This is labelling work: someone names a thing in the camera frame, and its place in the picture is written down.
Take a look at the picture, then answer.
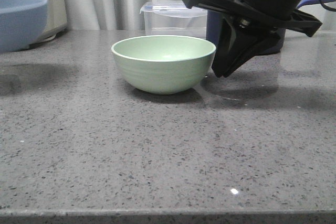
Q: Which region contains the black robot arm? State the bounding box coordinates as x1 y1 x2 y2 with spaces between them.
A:
182 0 322 77

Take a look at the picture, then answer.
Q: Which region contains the green bowl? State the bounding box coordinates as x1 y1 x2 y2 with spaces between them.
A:
111 35 216 94

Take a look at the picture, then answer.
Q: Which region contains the dark blue saucepan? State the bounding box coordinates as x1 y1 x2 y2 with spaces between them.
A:
206 0 320 55

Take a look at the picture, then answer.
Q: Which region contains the blue bowl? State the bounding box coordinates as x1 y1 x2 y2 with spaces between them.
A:
1 0 48 52

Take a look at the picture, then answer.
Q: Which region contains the clear plastic container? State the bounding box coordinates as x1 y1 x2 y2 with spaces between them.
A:
140 1 207 38

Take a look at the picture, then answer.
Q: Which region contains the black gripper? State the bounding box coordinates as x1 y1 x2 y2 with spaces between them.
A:
182 0 322 77

